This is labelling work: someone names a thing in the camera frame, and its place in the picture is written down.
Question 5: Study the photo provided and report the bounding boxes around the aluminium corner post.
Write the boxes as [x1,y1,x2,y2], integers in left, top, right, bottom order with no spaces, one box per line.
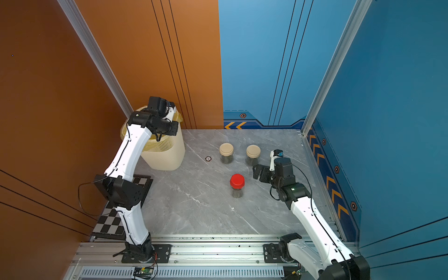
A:
[57,0,134,118]
[301,0,372,137]

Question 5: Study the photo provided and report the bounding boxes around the aluminium corner post right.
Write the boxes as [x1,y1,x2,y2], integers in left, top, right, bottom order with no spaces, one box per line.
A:
[301,0,372,137]

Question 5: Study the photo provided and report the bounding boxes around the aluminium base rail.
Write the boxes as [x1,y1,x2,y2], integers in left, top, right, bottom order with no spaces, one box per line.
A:
[64,234,311,280]

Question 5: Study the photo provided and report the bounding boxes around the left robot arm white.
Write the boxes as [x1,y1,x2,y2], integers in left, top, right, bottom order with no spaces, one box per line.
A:
[93,97,179,263]

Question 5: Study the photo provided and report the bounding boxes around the aluminium corner post left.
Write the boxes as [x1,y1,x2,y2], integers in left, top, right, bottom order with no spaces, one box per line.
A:
[57,0,134,118]

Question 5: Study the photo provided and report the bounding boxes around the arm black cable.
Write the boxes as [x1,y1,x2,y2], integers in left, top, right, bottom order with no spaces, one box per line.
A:
[268,163,351,280]
[77,176,113,218]

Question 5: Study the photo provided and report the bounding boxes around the green circuit board left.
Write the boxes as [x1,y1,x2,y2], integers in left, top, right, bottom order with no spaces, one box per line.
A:
[132,267,155,280]

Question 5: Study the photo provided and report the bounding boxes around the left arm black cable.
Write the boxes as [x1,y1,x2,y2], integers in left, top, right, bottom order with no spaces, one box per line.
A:
[77,176,113,218]

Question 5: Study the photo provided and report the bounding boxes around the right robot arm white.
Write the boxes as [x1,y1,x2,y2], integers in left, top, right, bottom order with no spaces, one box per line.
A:
[253,157,371,280]

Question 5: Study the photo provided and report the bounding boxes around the glass jar red lid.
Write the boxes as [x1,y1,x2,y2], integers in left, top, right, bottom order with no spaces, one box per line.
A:
[230,174,245,198]

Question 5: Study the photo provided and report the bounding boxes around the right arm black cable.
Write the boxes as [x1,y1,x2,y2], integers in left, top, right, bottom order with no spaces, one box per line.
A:
[268,163,351,280]

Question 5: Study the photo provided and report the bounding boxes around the black white checkerboard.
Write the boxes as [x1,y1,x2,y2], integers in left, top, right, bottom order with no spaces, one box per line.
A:
[91,174,154,240]

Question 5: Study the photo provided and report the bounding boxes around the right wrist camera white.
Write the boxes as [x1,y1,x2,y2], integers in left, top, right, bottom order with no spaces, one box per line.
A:
[269,149,283,172]

